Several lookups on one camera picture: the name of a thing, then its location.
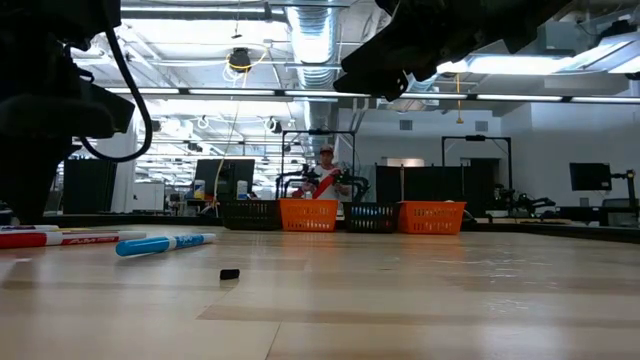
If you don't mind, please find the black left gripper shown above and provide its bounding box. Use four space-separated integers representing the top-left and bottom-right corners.
0 49 136 225

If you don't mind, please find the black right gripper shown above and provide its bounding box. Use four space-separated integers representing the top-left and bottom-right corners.
333 0 506 101

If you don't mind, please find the red cap white marker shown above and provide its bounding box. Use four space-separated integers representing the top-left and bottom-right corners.
0 229 148 250

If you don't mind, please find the black partition panel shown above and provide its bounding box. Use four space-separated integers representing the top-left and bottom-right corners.
59 157 119 215

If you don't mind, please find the white square column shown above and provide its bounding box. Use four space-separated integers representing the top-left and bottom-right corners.
97 99 139 214

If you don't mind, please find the white cabinet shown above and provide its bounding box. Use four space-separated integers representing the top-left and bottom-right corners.
132 182 166 212

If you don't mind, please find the person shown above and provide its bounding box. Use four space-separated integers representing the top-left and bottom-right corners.
299 144 354 200

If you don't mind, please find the blue cap white marker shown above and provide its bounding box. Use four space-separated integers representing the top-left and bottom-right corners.
114 232 218 258

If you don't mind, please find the black ceiling mounted device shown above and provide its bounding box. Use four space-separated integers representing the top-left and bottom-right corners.
227 47 254 74

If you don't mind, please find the black mesh basket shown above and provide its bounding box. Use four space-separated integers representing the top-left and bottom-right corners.
221 200 282 231
341 201 401 233

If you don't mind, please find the orange mesh basket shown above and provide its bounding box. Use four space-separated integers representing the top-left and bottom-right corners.
394 200 467 235
278 198 340 232

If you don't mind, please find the black computer monitor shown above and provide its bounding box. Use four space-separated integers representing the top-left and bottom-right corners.
194 158 256 202
569 162 613 192

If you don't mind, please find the yellow hanging cord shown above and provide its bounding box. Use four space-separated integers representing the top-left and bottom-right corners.
453 72 465 125

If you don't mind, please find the black ceiling light rail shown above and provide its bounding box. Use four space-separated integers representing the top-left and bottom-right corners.
99 84 640 105

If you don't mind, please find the wide black partition wall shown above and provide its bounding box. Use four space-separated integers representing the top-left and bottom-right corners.
374 158 501 204

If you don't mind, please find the yellow hanging cable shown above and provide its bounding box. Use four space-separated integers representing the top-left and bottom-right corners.
213 99 241 214

